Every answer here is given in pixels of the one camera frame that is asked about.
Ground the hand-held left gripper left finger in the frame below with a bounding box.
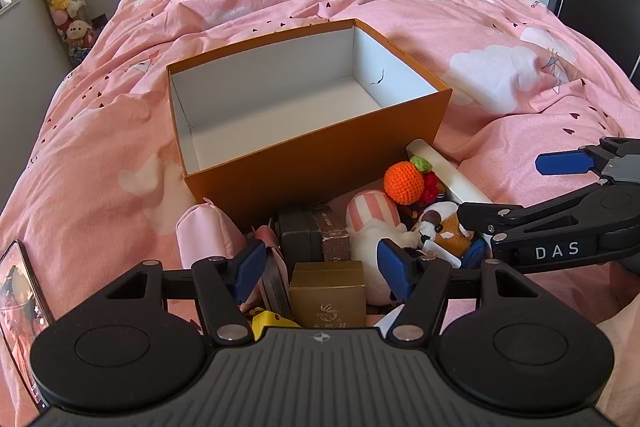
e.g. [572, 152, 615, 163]
[102, 241, 267, 347]

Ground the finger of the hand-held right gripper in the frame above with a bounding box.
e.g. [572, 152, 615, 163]
[456, 183, 640, 255]
[534, 136, 640, 185]

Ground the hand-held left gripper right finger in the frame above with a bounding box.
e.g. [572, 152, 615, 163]
[376, 238, 547, 344]

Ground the pink wallet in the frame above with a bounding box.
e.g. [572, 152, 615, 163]
[239, 226, 292, 314]

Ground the white plush with striped hat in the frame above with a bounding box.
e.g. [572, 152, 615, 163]
[345, 188, 417, 306]

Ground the pink fabric pouch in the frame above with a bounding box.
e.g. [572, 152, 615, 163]
[175, 202, 248, 270]

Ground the dark grey small box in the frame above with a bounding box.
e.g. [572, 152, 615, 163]
[276, 206, 323, 265]

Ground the brown and white dog plush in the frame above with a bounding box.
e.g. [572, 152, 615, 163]
[406, 201, 489, 272]

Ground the brown card box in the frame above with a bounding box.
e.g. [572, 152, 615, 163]
[309, 203, 352, 264]

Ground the orange cardboard box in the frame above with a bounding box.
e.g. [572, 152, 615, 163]
[166, 18, 453, 238]

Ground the yellow small toy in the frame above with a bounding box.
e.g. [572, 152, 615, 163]
[249, 307, 302, 342]

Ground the white paper card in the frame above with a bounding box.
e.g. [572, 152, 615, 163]
[372, 304, 416, 341]

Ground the long white box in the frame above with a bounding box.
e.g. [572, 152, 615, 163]
[406, 139, 494, 208]

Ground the gold small box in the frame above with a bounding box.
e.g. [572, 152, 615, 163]
[288, 260, 369, 329]

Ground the red crochet toy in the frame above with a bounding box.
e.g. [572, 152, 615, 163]
[400, 173, 448, 208]

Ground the orange crochet fruit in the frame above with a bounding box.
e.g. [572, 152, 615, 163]
[383, 157, 433, 198]

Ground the pink printed duvet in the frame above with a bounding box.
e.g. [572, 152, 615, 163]
[0, 0, 640, 427]

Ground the smartphone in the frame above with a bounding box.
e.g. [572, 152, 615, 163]
[0, 239, 56, 409]

